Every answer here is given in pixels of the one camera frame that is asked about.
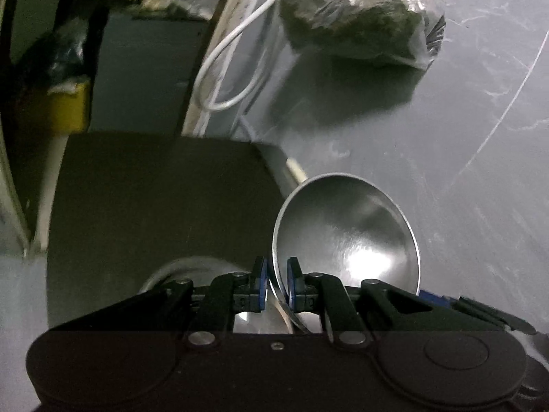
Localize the steel bowl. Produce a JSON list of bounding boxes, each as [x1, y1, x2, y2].
[[271, 170, 421, 332]]

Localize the lower steel plate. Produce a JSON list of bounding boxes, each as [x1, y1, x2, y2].
[[139, 256, 254, 294]]

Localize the dark cabinet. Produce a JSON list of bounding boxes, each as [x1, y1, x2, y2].
[[89, 12, 208, 135]]

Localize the yellow bin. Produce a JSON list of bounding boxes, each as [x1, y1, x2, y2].
[[45, 78, 89, 134]]

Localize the clear plastic bag of greens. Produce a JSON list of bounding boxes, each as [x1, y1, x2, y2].
[[278, 0, 446, 71]]

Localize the black garbage bag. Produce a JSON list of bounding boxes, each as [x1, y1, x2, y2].
[[48, 17, 89, 85]]

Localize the knife with cream handle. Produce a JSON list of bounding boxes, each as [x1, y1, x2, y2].
[[237, 117, 307, 198]]

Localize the white cable loop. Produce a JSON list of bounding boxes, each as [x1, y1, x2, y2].
[[194, 0, 281, 112]]

